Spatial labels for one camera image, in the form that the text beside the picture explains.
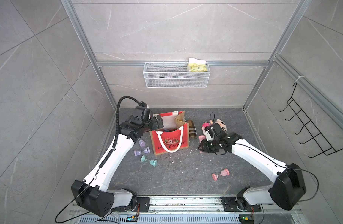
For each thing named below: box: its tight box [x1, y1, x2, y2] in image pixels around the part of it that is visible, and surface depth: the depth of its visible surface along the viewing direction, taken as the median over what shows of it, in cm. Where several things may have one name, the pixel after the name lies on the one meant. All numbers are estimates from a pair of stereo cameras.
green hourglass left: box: [140, 155, 158, 167], surface depth 89 cm
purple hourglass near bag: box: [138, 140, 146, 147], surface depth 97 cm
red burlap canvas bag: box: [149, 110, 190, 156], surface depth 84 cm
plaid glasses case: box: [186, 119, 198, 139], surface depth 103 cm
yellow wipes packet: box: [188, 57, 208, 72], surface depth 87 cm
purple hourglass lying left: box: [133, 146, 151, 157], surface depth 93 cm
